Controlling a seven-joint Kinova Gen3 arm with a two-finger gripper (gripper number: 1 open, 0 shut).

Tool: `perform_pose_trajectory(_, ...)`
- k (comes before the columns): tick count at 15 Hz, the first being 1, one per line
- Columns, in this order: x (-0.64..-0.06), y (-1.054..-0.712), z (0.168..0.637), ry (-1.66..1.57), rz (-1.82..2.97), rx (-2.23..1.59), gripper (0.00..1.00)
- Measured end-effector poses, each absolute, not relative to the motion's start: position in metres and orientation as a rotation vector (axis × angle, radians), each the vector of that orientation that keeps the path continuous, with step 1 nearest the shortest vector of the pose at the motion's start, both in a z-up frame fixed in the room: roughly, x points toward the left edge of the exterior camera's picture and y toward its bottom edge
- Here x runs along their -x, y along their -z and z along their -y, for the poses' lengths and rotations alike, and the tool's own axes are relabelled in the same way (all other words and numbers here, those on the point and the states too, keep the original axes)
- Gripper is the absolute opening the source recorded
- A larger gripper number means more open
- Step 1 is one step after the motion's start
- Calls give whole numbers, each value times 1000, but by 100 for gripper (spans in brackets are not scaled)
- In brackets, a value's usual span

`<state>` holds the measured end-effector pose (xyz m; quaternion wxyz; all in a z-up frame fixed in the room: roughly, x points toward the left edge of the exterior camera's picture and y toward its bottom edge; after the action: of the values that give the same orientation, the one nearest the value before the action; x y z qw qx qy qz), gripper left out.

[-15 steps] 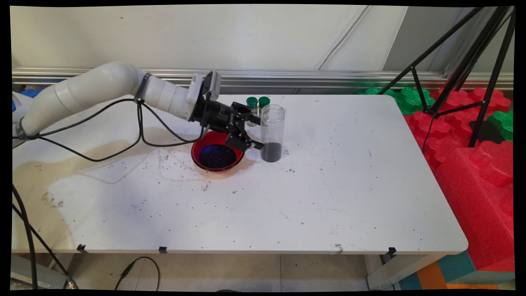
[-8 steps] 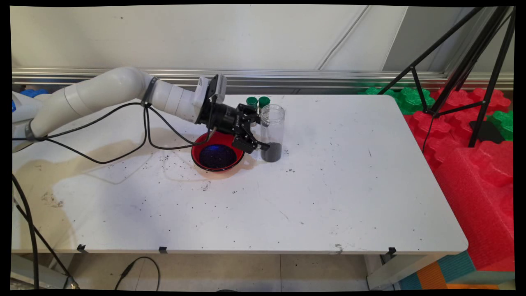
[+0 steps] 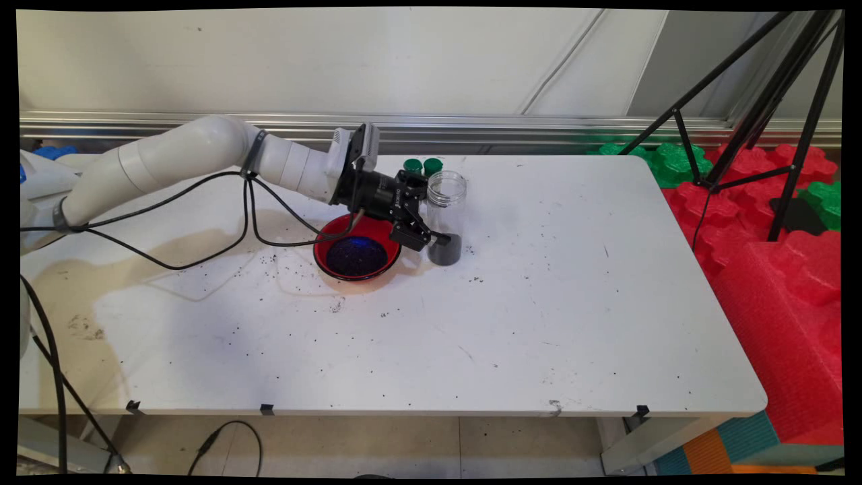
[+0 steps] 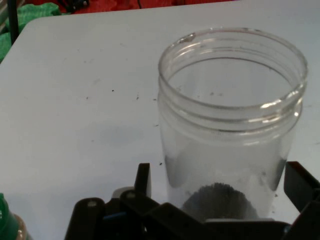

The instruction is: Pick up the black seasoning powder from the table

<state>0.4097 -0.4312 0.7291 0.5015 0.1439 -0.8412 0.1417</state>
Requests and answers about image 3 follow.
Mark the black foam piece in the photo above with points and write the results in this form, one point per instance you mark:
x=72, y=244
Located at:
x=801, y=217

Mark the large green foam block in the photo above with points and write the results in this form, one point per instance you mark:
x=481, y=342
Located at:
x=673, y=165

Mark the black seeds pile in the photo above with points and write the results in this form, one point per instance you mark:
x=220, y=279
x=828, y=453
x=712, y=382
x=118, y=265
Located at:
x=357, y=259

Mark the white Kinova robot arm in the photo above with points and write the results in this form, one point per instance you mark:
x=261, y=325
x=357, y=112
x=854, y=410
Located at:
x=175, y=151

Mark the black tripod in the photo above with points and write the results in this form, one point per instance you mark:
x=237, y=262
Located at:
x=768, y=101

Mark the aluminium wall rail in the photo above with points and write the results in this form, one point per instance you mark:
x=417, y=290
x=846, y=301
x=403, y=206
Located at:
x=505, y=128

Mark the grey slanted table leg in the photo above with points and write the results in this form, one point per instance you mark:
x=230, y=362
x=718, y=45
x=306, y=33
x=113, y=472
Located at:
x=47, y=441

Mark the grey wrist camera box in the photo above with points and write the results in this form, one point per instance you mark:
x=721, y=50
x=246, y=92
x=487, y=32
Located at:
x=367, y=145

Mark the white table leg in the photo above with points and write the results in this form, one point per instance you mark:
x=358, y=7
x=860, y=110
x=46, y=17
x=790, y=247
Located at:
x=646, y=448

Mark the small green foam block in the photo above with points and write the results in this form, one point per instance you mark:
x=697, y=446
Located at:
x=827, y=202

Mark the clear plastic jar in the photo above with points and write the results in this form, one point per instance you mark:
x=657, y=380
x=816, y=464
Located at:
x=448, y=202

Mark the red foam blocks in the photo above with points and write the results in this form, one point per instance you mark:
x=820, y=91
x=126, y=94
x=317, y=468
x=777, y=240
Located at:
x=774, y=303

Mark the spice bottle green lid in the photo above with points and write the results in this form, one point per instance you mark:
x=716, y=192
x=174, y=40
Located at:
x=433, y=165
x=412, y=164

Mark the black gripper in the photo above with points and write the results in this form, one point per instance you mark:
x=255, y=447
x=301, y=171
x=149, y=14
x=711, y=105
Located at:
x=370, y=192

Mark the red bowl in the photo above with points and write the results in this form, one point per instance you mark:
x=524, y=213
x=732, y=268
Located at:
x=330, y=242

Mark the blue orange foam mat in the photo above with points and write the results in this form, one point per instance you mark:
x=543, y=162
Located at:
x=741, y=444

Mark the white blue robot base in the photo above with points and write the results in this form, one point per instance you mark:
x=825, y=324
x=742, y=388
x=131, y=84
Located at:
x=44, y=175

